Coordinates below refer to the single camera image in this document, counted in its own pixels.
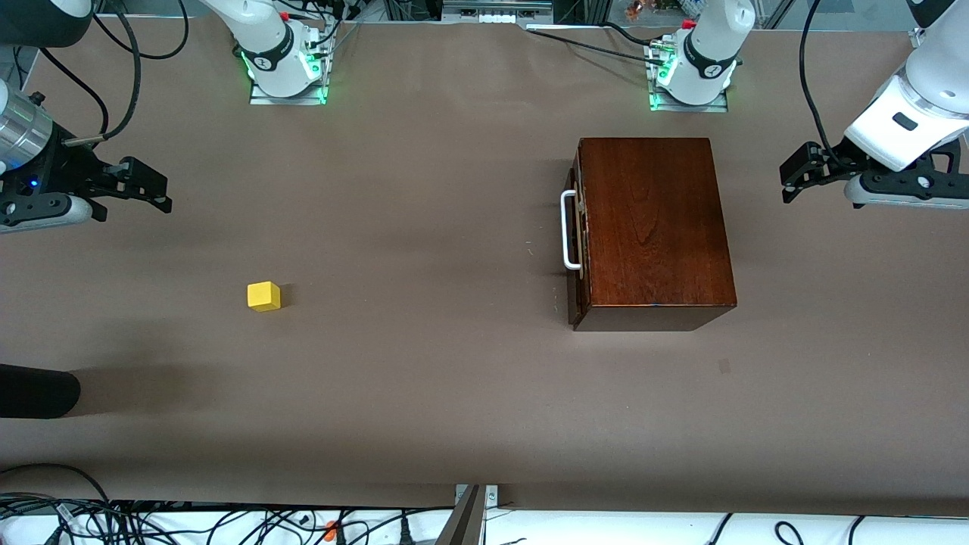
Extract yellow wooden cube block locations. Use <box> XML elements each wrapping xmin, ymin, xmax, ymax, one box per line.
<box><xmin>247</xmin><ymin>281</ymin><xmax>282</xmax><ymax>313</ymax></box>

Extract wooden drawer with white handle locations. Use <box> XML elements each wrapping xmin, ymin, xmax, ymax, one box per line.
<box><xmin>559</xmin><ymin>168</ymin><xmax>590</xmax><ymax>328</ymax></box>

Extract dark brown wooden cabinet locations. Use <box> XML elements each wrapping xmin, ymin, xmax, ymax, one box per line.
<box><xmin>573</xmin><ymin>137</ymin><xmax>738</xmax><ymax>332</ymax></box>

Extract black cylindrical object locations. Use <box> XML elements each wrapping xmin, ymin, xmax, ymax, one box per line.
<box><xmin>0</xmin><ymin>363</ymin><xmax>82</xmax><ymax>419</ymax></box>

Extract white power strip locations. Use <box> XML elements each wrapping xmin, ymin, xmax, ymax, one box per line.
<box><xmin>443</xmin><ymin>0</ymin><xmax>554</xmax><ymax>25</ymax></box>

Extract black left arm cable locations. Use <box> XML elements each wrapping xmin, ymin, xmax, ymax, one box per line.
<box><xmin>797</xmin><ymin>0</ymin><xmax>846</xmax><ymax>164</ymax></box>

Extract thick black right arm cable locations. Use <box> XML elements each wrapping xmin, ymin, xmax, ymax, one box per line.
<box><xmin>61</xmin><ymin>0</ymin><xmax>189</xmax><ymax>146</ymax></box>

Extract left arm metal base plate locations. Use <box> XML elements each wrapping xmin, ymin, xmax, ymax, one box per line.
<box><xmin>646</xmin><ymin>42</ymin><xmax>730</xmax><ymax>114</ymax></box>

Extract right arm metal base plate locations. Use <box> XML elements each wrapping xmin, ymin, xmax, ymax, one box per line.
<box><xmin>248</xmin><ymin>21</ymin><xmax>329</xmax><ymax>107</ymax></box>

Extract short black table cable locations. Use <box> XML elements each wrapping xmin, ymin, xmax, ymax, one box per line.
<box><xmin>598</xmin><ymin>20</ymin><xmax>663</xmax><ymax>48</ymax></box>

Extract long black table cable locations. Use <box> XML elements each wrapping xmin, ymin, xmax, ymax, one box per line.
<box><xmin>525</xmin><ymin>27</ymin><xmax>665</xmax><ymax>67</ymax></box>

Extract aluminium frame post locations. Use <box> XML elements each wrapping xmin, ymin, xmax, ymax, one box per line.
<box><xmin>435</xmin><ymin>483</ymin><xmax>500</xmax><ymax>545</ymax></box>

